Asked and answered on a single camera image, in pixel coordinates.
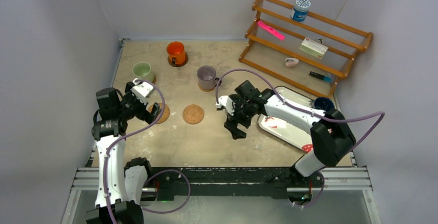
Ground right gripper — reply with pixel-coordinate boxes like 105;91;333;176
225;99;256;140

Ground woven rattan coaster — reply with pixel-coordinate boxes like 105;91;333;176
182;104;205;124
147;103;170;124

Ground light green mug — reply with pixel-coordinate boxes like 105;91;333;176
132;62;155;82

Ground dark brown wooden coaster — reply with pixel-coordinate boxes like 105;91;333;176
167;56;189;67

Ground orange mug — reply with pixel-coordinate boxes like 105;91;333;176
166;41;188;63

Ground pink purple mug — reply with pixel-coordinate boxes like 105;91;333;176
196;65;222;89

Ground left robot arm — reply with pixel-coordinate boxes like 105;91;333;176
86;78;164;223

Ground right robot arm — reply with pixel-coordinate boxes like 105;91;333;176
215;81;356;186

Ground strawberry print tray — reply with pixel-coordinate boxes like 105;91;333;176
257;86;314;153

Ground dark blue mug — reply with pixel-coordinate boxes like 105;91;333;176
312;97;335;111

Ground black blue marker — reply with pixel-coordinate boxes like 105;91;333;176
309;71;332;83

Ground pink highlighter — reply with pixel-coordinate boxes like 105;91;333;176
257;20;285;41

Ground wooden tiered shelf rack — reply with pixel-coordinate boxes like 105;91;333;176
239;0;373;98

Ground green white box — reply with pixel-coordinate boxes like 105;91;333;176
299;37;328;59

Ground blue white jar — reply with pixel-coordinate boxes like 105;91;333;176
290;0;311;22

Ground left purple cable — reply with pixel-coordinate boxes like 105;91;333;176
103;78;192;224

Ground black aluminium mounting rail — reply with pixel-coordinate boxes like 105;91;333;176
61;166;381;224

